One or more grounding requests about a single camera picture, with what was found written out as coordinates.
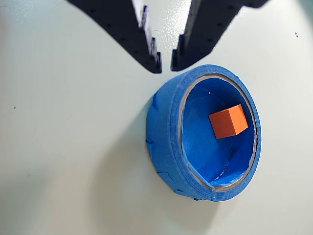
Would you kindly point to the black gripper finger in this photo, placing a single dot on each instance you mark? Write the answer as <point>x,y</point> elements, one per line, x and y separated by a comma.
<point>117,22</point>
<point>207,24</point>

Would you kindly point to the blue tape roll bin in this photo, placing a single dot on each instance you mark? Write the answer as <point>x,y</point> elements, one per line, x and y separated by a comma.
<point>163,122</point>

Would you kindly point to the small foam cube block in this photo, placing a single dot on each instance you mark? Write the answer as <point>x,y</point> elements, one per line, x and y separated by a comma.
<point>227,122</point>

